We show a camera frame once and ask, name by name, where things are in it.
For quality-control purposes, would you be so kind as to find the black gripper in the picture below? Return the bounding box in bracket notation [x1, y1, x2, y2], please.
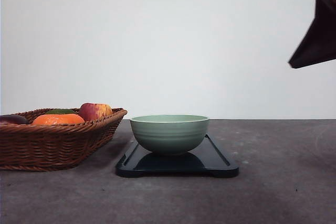
[288, 0, 336, 69]

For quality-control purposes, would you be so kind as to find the green ceramic bowl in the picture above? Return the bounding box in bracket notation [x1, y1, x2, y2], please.
[130, 114, 210, 154]

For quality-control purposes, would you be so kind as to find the brown wicker basket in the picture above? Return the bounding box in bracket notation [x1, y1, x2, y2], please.
[0, 108, 128, 172]

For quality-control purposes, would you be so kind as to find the dark rectangular tray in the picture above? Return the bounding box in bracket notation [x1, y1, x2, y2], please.
[116, 134, 239, 178]

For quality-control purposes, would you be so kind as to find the red yellow apple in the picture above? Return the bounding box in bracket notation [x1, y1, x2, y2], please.
[79, 102, 112, 121]

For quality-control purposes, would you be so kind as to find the dark green fruit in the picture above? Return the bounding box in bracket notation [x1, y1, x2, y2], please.
[47, 109, 76, 114]

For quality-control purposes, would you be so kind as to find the orange tangerine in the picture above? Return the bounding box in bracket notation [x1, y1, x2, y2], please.
[33, 114, 85, 124]

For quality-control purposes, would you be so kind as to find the dark purple eggplant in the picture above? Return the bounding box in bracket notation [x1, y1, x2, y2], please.
[0, 115, 27, 124]

